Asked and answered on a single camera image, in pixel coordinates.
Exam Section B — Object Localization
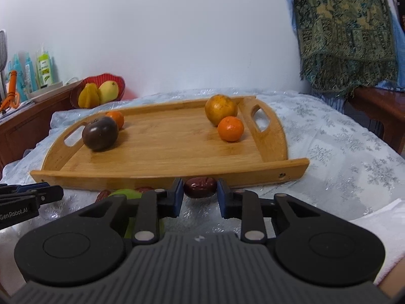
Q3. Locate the orange handled tool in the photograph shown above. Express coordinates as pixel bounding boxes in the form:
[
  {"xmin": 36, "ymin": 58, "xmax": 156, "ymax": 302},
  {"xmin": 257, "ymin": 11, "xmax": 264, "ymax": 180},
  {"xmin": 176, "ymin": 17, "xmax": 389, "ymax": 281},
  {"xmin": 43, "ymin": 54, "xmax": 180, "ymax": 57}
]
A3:
[{"xmin": 0, "ymin": 70, "xmax": 21, "ymax": 113}]

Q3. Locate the teal tube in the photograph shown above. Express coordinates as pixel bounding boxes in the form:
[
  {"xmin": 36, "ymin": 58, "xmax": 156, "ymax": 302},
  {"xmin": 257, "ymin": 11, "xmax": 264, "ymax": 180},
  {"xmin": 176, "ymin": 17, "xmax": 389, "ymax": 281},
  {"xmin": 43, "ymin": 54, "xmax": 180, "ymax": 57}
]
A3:
[
  {"xmin": 12, "ymin": 54, "xmax": 24, "ymax": 81},
  {"xmin": 25, "ymin": 52, "xmax": 38, "ymax": 91}
]

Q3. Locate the yellow mango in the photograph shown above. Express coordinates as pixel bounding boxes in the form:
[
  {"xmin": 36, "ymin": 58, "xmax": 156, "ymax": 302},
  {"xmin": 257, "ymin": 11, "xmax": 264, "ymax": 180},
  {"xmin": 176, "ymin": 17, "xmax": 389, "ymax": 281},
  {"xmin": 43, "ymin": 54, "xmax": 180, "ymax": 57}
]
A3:
[{"xmin": 98, "ymin": 81, "xmax": 120, "ymax": 105}]

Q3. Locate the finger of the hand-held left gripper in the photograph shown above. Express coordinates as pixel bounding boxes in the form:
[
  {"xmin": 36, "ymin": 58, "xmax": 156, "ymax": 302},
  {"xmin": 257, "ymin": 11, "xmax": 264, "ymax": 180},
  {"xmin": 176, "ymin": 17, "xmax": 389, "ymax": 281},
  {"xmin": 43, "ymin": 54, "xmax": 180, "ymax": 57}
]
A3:
[
  {"xmin": 0, "ymin": 182, "xmax": 50, "ymax": 194},
  {"xmin": 0, "ymin": 186, "xmax": 64, "ymax": 205}
]

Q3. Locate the white terry towel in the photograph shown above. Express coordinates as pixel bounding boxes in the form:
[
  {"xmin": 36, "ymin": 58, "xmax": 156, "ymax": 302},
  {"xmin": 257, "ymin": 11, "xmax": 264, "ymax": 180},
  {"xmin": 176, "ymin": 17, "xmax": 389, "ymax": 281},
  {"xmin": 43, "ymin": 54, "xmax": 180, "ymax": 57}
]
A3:
[{"xmin": 348, "ymin": 198, "xmax": 405, "ymax": 276}]

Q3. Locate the person's right forearm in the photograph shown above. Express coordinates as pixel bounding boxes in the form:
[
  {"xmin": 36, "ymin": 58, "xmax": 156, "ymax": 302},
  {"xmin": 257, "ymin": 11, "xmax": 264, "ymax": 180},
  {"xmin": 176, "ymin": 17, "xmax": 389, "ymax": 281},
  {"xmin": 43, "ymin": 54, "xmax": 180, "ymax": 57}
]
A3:
[{"xmin": 378, "ymin": 274, "xmax": 405, "ymax": 296}]

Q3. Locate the brown wooden side table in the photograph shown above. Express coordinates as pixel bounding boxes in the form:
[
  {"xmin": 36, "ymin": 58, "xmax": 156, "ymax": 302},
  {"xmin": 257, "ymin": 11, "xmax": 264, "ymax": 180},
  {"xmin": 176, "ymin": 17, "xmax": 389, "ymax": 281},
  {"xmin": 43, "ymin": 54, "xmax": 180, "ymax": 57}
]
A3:
[{"xmin": 348, "ymin": 85, "xmax": 405, "ymax": 154}]

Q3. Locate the metal tray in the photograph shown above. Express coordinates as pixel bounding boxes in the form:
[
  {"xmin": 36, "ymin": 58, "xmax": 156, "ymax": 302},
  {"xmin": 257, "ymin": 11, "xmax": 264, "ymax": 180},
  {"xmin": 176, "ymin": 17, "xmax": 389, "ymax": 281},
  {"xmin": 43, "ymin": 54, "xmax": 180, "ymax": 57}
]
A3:
[{"xmin": 25, "ymin": 81, "xmax": 64, "ymax": 102}]

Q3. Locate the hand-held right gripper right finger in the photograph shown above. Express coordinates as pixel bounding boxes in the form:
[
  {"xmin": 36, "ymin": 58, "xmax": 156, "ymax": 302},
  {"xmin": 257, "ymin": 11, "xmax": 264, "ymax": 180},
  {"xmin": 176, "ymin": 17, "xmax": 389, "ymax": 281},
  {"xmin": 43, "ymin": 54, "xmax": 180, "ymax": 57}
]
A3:
[{"xmin": 217, "ymin": 178, "xmax": 321, "ymax": 244}]

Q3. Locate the brown wooden cabinet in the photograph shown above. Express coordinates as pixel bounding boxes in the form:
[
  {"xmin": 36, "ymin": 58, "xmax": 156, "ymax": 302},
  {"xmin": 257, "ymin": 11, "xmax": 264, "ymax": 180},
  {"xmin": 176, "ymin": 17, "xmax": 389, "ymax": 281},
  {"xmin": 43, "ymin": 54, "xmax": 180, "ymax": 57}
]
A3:
[{"xmin": 0, "ymin": 84, "xmax": 84, "ymax": 165}]

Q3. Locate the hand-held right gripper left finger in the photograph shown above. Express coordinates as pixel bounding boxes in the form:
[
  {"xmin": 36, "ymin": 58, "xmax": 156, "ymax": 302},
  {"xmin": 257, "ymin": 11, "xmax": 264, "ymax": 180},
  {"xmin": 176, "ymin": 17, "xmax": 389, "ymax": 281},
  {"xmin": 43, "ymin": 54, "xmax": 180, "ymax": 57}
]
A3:
[{"xmin": 77, "ymin": 177, "xmax": 185, "ymax": 245}]

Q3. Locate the red fruit bowl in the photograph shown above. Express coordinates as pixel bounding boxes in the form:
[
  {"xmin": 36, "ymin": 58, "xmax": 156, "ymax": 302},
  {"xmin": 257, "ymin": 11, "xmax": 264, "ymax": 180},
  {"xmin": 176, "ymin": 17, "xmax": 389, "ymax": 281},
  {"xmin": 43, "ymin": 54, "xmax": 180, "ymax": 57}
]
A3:
[{"xmin": 70, "ymin": 73, "xmax": 126, "ymax": 109}]

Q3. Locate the green apple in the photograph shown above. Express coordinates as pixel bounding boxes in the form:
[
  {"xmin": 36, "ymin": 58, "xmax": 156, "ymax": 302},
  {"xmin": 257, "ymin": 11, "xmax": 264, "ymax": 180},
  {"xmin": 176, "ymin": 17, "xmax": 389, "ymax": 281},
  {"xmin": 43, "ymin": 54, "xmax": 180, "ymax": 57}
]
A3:
[{"xmin": 108, "ymin": 189, "xmax": 166, "ymax": 239}]

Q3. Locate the large mandarin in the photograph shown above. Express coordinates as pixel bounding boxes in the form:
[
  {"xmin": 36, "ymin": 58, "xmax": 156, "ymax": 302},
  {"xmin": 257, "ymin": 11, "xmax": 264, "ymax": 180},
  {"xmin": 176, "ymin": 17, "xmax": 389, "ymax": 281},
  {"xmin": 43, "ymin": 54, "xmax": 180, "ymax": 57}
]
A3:
[{"xmin": 105, "ymin": 111, "xmax": 125, "ymax": 130}]

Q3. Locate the bamboo serving tray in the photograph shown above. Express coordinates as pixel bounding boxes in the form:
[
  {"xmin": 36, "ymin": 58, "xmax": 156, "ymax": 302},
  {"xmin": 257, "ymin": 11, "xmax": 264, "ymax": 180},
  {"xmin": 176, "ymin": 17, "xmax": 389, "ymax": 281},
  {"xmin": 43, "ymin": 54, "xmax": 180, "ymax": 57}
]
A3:
[{"xmin": 30, "ymin": 95, "xmax": 310, "ymax": 191}]

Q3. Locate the stack of papers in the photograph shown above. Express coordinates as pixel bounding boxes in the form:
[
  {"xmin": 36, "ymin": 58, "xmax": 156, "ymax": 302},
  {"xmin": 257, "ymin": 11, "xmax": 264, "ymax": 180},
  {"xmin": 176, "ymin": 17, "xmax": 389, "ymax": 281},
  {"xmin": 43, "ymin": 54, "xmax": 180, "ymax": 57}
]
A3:
[{"xmin": 0, "ymin": 100, "xmax": 35, "ymax": 118}]

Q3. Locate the yellow starfruit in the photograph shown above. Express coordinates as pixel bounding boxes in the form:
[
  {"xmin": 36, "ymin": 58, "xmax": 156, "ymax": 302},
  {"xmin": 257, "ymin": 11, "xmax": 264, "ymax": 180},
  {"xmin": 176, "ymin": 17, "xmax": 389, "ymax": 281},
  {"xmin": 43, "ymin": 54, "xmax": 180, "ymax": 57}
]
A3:
[{"xmin": 78, "ymin": 83, "xmax": 102, "ymax": 108}]

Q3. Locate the green patterned shawl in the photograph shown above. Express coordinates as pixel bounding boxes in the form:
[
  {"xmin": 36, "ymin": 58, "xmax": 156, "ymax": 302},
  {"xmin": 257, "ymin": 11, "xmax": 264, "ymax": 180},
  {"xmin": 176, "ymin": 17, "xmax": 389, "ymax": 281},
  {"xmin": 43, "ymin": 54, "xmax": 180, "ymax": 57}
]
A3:
[{"xmin": 289, "ymin": 0, "xmax": 399, "ymax": 99}]

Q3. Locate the dark purple tomato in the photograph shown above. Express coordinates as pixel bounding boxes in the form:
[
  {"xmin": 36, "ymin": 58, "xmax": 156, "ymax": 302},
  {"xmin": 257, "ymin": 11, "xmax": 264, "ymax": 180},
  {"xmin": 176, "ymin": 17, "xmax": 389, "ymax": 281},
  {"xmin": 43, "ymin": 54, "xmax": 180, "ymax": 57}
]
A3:
[{"xmin": 82, "ymin": 117, "xmax": 119, "ymax": 151}]

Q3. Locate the yellowish orange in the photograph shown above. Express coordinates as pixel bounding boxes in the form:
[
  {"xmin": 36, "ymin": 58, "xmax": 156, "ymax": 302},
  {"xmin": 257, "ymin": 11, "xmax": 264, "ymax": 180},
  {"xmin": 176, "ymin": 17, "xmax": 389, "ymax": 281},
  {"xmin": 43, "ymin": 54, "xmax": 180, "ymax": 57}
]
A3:
[{"xmin": 205, "ymin": 94, "xmax": 238, "ymax": 126}]

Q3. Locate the silver snowflake tablecloth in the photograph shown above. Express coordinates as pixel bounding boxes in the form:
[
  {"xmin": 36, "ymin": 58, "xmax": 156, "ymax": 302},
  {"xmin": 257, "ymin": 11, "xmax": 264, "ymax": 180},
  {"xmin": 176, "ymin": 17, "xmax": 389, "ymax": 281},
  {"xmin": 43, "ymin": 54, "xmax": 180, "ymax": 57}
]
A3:
[{"xmin": 0, "ymin": 89, "xmax": 405, "ymax": 251}]

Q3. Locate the small mandarin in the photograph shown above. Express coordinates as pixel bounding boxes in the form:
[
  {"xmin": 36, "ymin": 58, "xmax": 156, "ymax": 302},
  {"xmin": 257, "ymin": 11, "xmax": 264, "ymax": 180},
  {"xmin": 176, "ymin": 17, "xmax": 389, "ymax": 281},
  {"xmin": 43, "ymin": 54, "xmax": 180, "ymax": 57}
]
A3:
[{"xmin": 218, "ymin": 116, "xmax": 245, "ymax": 142}]

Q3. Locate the green white bottle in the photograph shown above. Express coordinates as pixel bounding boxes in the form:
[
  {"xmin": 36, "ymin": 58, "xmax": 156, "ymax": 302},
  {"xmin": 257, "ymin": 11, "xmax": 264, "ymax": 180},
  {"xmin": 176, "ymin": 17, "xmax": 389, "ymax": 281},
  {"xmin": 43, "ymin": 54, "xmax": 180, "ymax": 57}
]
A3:
[{"xmin": 36, "ymin": 46, "xmax": 54, "ymax": 86}]

